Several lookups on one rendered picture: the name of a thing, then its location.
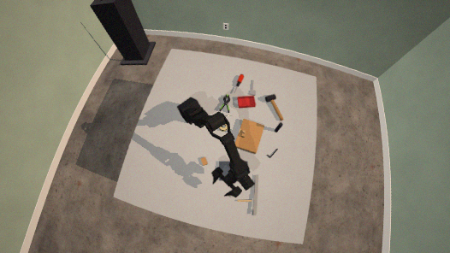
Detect light wooden board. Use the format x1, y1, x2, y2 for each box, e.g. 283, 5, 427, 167
235, 119, 264, 154

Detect red-handled screwdriver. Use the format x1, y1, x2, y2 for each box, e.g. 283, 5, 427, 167
234, 74, 244, 93

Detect red shallow tray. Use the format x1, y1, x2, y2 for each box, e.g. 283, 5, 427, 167
237, 96, 256, 109

